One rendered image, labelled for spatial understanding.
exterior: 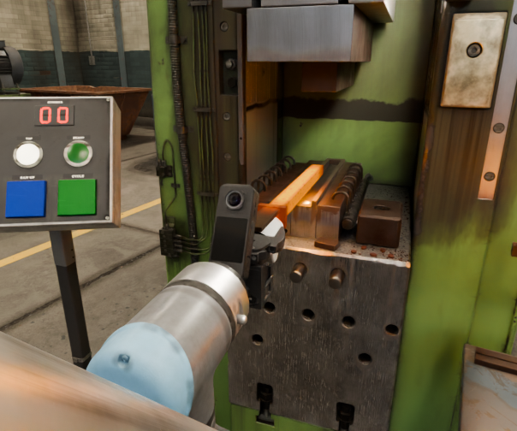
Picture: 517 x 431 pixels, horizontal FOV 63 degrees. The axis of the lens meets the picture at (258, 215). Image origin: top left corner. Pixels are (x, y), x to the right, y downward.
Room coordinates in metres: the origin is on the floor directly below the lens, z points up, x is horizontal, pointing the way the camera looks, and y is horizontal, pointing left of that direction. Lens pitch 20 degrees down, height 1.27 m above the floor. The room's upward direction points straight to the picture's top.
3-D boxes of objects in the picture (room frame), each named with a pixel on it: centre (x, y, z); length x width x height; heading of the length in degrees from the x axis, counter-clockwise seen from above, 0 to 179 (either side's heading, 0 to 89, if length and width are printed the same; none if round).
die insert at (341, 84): (1.08, -0.18, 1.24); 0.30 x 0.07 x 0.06; 161
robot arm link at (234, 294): (0.40, 0.05, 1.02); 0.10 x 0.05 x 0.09; 71
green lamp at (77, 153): (0.88, 0.38, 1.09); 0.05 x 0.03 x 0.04; 71
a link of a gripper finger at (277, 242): (0.52, -0.01, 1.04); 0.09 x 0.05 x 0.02; 158
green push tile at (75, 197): (0.84, 0.37, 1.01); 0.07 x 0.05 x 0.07; 96
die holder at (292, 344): (1.04, -0.19, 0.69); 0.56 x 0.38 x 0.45; 161
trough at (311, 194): (1.04, -0.16, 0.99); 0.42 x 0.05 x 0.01; 161
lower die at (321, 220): (1.05, -0.14, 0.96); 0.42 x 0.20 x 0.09; 161
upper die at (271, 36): (1.05, -0.14, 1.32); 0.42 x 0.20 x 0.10; 161
